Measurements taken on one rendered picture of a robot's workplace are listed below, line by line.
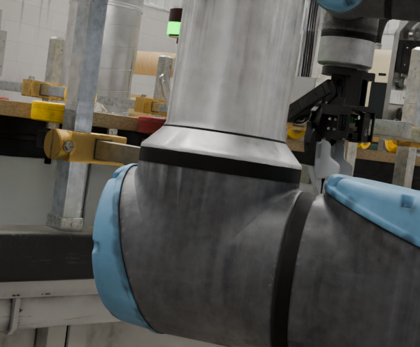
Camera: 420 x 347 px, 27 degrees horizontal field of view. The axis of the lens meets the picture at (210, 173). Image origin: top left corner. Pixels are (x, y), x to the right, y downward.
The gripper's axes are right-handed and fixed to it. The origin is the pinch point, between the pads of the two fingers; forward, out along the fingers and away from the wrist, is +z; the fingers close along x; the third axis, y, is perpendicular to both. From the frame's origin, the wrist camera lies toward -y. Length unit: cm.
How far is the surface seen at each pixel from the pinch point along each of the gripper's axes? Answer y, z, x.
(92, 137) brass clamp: -26.2, -3.3, -27.6
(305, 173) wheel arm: -1.5, -2.0, -1.6
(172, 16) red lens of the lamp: -33.6, -27.1, -7.1
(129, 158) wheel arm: -17.3, -1.0, -26.7
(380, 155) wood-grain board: -46, -6, 85
